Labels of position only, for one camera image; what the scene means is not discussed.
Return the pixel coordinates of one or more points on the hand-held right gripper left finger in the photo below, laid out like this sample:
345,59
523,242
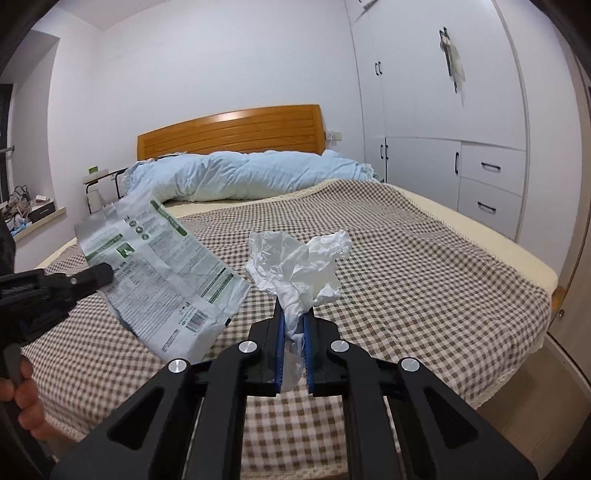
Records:
279,360

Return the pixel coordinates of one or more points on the white wardrobe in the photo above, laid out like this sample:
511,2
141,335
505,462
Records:
415,83

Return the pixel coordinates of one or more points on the silver white pouch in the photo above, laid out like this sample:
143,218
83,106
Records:
161,277

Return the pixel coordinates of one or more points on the light blue duvet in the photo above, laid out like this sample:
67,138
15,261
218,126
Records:
254,177

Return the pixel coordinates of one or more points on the wooden bed frame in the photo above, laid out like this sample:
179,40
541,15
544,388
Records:
231,134

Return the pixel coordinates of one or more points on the beige windowsill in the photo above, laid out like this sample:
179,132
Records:
46,226

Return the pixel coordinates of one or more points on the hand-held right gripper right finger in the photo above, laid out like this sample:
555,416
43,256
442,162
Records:
308,360

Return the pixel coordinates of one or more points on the black box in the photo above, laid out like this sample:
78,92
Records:
44,211

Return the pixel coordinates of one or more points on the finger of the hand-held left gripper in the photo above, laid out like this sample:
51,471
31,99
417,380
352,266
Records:
92,277

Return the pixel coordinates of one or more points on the white hanging bag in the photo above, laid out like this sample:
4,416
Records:
457,64

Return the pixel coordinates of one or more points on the white wall socket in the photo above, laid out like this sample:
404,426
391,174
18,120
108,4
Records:
333,135

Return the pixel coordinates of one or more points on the white wardrobe drawer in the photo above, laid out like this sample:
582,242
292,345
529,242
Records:
508,180
503,221

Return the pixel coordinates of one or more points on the white lamp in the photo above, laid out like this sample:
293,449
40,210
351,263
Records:
94,201

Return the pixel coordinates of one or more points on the black frame bedside table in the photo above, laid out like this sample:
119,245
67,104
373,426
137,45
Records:
99,177

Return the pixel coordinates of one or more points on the person's left hand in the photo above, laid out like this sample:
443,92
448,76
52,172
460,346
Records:
27,401

